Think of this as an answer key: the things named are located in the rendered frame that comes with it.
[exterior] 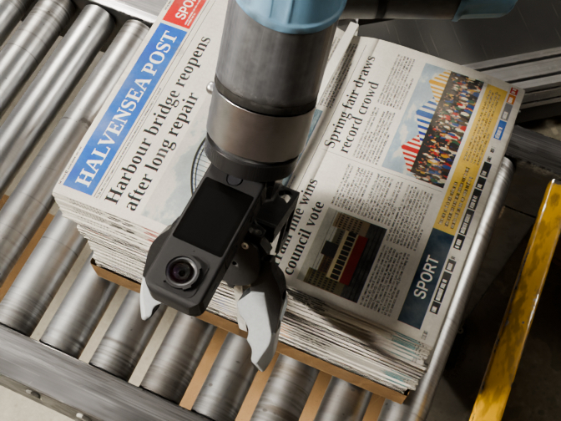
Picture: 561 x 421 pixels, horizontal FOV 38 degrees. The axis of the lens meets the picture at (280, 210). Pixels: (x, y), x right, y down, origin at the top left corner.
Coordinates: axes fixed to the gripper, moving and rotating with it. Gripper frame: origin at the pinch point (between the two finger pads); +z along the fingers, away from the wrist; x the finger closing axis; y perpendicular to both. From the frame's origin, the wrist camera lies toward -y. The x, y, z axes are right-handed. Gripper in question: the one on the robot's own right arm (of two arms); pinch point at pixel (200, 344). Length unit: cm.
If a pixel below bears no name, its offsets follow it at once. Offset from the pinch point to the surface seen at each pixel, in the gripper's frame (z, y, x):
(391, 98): -16.7, 23.9, -6.6
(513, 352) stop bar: 7.3, 24.5, -28.2
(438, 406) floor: 71, 78, -31
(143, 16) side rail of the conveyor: -4, 48, 32
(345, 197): -10.7, 13.7, -6.4
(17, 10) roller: 0, 44, 50
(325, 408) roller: 16.4, 14.2, -11.4
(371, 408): 74, 73, -18
